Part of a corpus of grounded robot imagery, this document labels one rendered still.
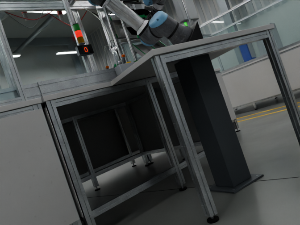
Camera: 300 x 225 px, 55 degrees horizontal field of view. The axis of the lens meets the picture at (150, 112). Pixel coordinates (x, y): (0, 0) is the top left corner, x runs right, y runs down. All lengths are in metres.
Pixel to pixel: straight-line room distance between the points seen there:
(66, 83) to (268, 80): 4.53
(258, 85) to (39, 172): 4.85
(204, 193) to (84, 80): 1.00
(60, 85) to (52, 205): 0.68
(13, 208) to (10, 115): 0.46
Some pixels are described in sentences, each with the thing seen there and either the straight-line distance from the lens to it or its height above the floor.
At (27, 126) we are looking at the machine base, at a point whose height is 0.73.
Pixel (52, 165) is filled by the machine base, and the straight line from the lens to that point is 1.63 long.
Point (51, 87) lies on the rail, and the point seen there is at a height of 0.91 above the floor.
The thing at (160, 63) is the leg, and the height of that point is 0.79.
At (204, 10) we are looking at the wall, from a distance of 11.53.
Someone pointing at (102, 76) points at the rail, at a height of 0.92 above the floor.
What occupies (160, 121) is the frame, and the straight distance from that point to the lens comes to 2.02.
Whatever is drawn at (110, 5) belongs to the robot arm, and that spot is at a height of 1.28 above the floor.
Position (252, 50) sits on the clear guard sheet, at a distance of 5.88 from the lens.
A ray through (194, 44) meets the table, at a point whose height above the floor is 0.84.
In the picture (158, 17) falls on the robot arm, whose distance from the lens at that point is 1.78.
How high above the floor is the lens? 0.57
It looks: 1 degrees up
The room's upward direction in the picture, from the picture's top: 19 degrees counter-clockwise
